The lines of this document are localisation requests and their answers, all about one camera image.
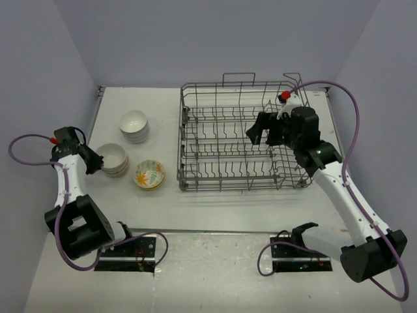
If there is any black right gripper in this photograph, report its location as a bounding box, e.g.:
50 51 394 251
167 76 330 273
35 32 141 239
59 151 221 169
247 112 302 151

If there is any plain beige bowl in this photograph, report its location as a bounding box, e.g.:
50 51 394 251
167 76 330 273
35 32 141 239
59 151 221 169
96 143 128 170

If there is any beige bowl with flower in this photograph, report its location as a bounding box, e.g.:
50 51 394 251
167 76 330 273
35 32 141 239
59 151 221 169
105 167 129 178

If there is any light blue bowl rack end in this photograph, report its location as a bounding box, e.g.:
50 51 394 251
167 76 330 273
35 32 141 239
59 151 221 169
119 110 148 134

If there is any orange green floral bowl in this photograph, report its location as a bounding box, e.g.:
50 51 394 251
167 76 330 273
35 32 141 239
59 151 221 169
133 160 165 186

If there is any yellow dotted bowl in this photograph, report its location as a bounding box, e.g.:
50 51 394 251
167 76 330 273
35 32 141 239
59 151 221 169
138 182 163 190

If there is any beige bowl with plant drawing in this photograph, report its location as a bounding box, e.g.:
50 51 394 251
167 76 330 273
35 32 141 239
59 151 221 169
102 157 129 173

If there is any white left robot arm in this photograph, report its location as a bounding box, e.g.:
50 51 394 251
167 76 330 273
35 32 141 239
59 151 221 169
44 127 136 260

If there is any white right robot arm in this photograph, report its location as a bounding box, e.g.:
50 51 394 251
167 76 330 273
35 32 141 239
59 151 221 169
246 106 407 282

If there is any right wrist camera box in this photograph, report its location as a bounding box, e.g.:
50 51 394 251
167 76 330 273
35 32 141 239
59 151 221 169
277 91 303 119

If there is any grey wire dish rack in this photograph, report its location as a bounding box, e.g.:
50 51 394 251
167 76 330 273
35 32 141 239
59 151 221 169
177 72 312 192

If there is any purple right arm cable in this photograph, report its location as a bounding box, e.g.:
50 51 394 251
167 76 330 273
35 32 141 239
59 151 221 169
257 80 410 301

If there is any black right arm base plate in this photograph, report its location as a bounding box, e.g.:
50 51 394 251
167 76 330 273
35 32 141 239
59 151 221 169
270 231 333 273

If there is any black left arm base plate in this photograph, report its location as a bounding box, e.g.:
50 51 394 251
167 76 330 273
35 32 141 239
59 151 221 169
94 235 156 273

